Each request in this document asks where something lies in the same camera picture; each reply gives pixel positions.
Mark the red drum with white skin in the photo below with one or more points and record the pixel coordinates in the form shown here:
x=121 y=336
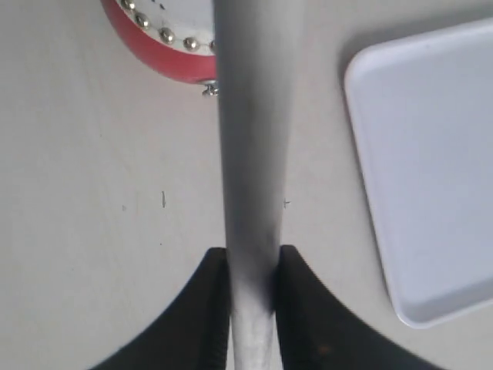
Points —
x=175 y=38

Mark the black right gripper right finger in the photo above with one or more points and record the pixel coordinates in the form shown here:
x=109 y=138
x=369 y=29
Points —
x=316 y=331

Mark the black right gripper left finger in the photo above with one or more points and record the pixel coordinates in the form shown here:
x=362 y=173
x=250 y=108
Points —
x=193 y=332

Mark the white rectangular plastic tray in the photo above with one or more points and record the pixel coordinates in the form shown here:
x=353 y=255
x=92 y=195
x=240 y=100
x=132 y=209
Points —
x=421 y=112

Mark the white drumstick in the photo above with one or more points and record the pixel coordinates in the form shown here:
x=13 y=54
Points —
x=256 y=50

